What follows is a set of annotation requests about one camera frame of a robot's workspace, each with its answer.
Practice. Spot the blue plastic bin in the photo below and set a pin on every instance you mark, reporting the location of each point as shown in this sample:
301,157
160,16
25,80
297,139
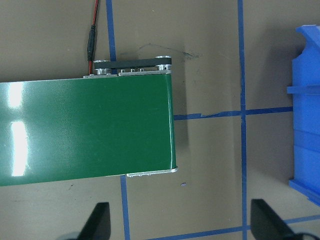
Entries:
305,91

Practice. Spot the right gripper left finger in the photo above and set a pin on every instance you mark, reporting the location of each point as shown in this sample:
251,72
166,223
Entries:
98,225

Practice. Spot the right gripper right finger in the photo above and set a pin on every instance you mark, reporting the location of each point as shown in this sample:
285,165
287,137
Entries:
265,223

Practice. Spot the green conveyor belt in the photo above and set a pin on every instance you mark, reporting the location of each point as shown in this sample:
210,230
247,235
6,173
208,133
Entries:
118,121

